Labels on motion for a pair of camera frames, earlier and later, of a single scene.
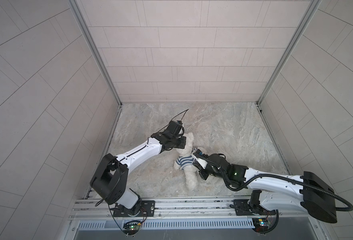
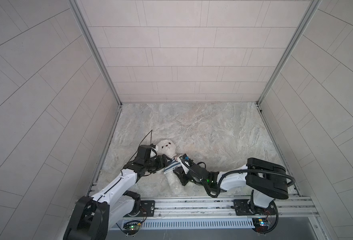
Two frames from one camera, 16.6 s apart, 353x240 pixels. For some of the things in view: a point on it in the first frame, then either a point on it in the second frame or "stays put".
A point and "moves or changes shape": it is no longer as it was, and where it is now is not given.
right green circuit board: x=261 y=225 stays put
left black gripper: x=182 y=141 → x=159 y=166
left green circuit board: x=131 y=227 stays put
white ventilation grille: x=172 y=224 stays put
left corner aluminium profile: x=75 y=7 stays put
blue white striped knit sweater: x=182 y=161 moves or changes shape
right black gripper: x=201 y=172 → x=181 y=175
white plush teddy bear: x=184 y=162 → x=168 y=148
